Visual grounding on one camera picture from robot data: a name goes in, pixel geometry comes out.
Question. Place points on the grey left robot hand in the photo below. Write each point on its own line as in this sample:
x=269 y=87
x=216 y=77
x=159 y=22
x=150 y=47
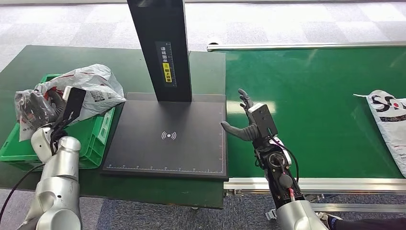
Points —
x=38 y=108

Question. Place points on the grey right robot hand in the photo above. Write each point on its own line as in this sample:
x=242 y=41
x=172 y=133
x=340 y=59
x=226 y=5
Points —
x=242 y=132

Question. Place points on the grey mailer bag red print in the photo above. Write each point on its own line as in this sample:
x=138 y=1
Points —
x=95 y=85

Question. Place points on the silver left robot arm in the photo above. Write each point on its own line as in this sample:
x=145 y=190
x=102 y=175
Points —
x=57 y=190

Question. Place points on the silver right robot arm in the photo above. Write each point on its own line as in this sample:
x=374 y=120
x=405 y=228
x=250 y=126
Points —
x=285 y=196

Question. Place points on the green conveyor belt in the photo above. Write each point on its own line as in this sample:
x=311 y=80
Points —
x=317 y=111

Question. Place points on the green plastic crate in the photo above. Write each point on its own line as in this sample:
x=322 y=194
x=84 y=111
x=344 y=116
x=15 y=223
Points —
x=95 y=136

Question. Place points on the black scanner platform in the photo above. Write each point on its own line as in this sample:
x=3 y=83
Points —
x=168 y=146

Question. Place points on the black yellow column label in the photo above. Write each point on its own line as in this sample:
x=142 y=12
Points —
x=166 y=65

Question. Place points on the dark green table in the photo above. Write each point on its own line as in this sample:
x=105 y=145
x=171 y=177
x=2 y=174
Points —
x=133 y=70

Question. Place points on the person's shoe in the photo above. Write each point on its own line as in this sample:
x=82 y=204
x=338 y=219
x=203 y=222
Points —
x=326 y=219

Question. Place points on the black scanner column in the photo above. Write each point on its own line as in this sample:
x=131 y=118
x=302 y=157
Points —
x=161 y=28

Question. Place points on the white mailer bag black print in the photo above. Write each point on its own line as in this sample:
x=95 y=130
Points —
x=391 y=123

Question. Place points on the person's leg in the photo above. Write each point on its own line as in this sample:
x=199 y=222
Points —
x=371 y=223

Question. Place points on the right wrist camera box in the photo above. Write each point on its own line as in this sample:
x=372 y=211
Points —
x=262 y=120

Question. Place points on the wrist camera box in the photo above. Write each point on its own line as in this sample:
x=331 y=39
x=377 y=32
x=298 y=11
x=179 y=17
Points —
x=262 y=120
x=73 y=101

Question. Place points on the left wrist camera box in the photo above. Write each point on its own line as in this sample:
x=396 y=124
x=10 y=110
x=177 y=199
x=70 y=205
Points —
x=73 y=101

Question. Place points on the aluminium conveyor side rail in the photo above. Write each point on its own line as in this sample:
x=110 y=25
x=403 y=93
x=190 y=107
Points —
x=301 y=46
x=342 y=185

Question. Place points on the aluminium conveyor frame bar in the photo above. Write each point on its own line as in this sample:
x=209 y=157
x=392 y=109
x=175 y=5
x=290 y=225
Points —
x=364 y=208

